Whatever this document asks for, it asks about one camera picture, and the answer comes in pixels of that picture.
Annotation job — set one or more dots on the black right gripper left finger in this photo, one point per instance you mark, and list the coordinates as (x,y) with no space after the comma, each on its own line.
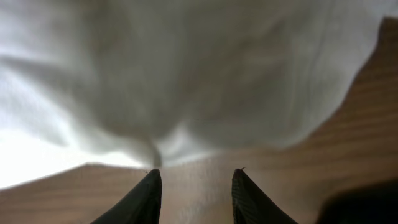
(141,205)

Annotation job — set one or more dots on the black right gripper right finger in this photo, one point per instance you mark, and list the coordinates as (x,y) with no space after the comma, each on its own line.
(251,205)

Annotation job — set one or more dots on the white t-shirt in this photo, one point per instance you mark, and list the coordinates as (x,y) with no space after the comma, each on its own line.
(151,83)

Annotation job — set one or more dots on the black garment with logo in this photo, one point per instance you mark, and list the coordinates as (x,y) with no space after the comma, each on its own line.
(371,204)

